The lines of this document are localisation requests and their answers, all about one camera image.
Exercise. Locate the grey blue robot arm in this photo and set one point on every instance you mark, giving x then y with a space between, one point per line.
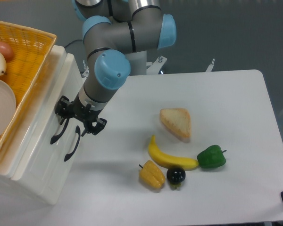
111 30

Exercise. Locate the black top drawer handle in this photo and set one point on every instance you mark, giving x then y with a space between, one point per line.
56 137

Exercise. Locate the triangular bread slice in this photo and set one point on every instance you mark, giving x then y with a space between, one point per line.
177 121

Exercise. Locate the green bell pepper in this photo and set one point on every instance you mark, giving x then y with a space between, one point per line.
212 157

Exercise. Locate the white drawer cabinet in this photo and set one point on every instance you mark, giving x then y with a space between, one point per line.
11 153

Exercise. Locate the white drawer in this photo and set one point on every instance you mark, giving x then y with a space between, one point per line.
67 84
46 171

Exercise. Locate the red apple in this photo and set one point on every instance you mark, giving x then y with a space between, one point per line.
6 50

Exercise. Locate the white plate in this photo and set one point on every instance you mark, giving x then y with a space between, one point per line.
7 106

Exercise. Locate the black drawer handle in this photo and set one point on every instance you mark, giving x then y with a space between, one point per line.
73 141
56 137

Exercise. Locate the black bottom drawer handle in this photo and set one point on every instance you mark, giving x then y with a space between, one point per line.
73 141

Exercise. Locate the yellow woven basket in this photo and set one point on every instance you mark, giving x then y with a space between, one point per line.
31 48

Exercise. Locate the black eggplant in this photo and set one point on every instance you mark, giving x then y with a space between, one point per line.
175 176

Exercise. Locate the yellow banana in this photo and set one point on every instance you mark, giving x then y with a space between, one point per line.
168 161

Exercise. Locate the yellow bell pepper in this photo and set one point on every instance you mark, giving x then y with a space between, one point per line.
151 174

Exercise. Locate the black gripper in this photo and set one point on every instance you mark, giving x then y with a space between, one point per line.
85 114

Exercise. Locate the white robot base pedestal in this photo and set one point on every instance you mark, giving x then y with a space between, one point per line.
138 62

